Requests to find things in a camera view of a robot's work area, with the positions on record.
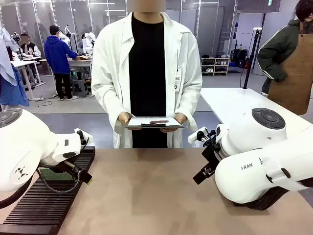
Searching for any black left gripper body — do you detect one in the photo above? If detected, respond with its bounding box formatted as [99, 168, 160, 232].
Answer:
[64, 161, 82, 173]

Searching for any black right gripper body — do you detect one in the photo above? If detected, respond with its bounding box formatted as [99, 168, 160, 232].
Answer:
[201, 141, 222, 170]

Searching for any green PCB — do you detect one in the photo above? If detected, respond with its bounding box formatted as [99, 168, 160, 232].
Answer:
[38, 167, 75, 182]

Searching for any grey clipboard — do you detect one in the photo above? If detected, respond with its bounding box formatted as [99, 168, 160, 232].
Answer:
[125, 117, 185, 130]

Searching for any person's left forearm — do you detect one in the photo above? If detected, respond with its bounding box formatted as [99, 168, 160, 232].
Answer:
[174, 83, 203, 125]

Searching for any person's right forearm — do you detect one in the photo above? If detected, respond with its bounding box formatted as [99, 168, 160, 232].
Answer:
[91, 80, 130, 130]

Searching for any black slotted PCB rack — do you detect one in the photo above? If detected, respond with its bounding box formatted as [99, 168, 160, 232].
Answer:
[0, 146, 96, 235]

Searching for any person's left hand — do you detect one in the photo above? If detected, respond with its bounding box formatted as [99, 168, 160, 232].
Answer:
[160, 113, 188, 134]

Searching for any person's right hand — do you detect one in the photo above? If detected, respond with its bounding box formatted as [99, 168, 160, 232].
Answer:
[117, 112, 135, 126]

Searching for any white name badge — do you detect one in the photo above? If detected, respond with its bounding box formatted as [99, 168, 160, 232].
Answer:
[174, 69, 183, 93]

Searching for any grey step stool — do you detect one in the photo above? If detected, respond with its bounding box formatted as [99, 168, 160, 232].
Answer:
[71, 79, 89, 98]

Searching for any wooden shoe shelf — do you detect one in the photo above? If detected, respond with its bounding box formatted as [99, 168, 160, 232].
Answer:
[200, 56, 230, 76]

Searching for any black pole stand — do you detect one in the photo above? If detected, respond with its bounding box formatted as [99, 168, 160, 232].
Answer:
[241, 27, 263, 89]

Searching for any grey workbench desk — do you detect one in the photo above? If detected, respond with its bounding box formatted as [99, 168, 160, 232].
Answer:
[68, 56, 93, 97]

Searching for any person in white lab coat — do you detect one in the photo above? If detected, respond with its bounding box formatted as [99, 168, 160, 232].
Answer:
[90, 11, 203, 149]

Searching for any person in light blue smock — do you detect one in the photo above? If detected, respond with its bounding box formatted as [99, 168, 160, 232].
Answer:
[0, 27, 29, 107]

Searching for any person in blue hoodie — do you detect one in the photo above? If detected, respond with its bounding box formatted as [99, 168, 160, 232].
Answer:
[44, 24, 80, 101]

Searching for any white height-adjustable desk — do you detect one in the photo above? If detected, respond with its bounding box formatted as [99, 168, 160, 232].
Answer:
[11, 56, 46, 101]

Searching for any person in brown apron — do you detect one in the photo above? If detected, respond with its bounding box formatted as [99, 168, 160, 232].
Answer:
[257, 0, 313, 116]

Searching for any seated person in varsity jacket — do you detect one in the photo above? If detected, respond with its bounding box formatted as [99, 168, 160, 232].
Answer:
[19, 33, 42, 59]

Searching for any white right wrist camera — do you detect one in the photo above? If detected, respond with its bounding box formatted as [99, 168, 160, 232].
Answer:
[188, 126, 208, 144]

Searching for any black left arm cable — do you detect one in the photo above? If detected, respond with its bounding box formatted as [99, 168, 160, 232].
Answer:
[36, 164, 82, 194]

